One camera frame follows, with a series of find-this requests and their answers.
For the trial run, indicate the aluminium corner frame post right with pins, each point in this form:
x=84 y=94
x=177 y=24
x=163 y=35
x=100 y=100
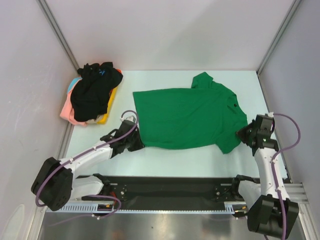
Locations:
x=279 y=34

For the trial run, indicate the pink t-shirt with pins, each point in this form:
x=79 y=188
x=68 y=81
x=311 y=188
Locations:
x=67 y=113

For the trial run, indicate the aluminium corner frame post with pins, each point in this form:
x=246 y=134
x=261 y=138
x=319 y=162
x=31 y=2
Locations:
x=44 y=6
x=279 y=34

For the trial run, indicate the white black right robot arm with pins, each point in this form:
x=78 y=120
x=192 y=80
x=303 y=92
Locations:
x=270 y=209

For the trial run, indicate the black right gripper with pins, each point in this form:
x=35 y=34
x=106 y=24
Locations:
x=249 y=135

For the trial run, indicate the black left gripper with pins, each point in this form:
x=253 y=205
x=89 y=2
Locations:
x=139 y=144

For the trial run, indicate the aluminium corner frame post left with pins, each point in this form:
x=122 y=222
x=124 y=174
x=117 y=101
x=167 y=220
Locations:
x=44 y=6

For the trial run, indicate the beige t-shirt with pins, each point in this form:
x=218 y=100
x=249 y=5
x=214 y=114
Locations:
x=93 y=121

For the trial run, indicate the green t-shirt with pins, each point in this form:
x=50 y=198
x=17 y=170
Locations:
x=206 y=113

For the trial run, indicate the black t-shirt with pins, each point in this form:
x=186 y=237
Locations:
x=90 y=96

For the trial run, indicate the white slotted cable duct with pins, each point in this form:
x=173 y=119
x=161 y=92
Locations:
x=153 y=206

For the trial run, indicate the aluminium front rail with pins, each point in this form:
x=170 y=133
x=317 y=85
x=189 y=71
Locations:
x=296 y=192

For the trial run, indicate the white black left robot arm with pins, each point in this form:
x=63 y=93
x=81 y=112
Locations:
x=59 y=181

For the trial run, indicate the light blue t-shirt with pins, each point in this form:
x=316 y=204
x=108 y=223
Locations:
x=72 y=83

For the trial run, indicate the yellow t-shirt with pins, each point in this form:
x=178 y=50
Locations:
x=112 y=96

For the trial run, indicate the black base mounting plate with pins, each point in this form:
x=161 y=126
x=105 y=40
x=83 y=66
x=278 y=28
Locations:
x=216 y=189

